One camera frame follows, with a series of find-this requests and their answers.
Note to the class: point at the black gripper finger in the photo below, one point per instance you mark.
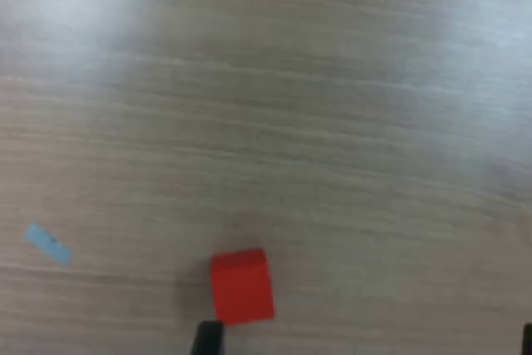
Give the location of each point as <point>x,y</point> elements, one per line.
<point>208,340</point>
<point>528,342</point>

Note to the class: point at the red cube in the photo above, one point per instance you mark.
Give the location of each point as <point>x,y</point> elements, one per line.
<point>243,292</point>

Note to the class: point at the small blue tape piece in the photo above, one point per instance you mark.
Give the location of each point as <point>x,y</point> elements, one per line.
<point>47,245</point>

